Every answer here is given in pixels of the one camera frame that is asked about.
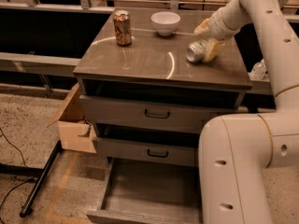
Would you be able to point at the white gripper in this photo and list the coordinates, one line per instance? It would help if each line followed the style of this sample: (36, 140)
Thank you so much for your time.
(219, 27)

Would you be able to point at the crushed 7up can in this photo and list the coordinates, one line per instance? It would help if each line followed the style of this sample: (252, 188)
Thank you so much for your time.
(196, 50)

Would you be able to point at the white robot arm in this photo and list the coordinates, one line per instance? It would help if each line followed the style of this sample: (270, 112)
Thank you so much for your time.
(234, 149)

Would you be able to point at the orange soda can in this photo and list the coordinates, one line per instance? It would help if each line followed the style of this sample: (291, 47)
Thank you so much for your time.
(122, 26)

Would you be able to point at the grey drawer cabinet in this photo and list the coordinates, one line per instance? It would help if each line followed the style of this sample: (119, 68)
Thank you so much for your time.
(154, 68)

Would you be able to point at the top grey drawer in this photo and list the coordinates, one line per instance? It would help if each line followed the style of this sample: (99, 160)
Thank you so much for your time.
(149, 115)

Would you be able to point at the middle grey drawer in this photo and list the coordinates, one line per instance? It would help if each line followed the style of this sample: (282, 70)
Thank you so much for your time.
(129, 150)

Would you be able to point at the bottom open grey drawer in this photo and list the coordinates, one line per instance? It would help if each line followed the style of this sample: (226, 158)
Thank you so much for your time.
(141, 192)

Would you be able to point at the white bowl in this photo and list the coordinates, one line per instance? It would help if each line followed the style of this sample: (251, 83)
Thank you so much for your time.
(165, 22)

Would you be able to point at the clear sanitizer bottle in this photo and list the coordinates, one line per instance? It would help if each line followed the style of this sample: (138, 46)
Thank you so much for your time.
(258, 70)

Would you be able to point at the cardboard box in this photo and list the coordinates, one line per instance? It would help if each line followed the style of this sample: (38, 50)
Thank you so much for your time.
(75, 131)

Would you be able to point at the black metal floor bar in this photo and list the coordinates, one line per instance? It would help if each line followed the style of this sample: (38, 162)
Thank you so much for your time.
(26, 209)

